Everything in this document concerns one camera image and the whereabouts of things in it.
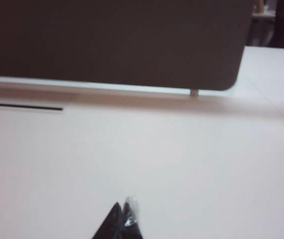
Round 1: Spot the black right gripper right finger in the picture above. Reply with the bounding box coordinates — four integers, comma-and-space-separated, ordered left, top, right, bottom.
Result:
121, 195, 143, 239

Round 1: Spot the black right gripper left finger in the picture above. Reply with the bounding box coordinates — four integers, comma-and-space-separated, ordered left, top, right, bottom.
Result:
91, 202, 123, 239

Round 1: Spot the desk cable grommet slot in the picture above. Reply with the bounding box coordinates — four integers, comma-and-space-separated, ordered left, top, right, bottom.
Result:
0, 102, 63, 112

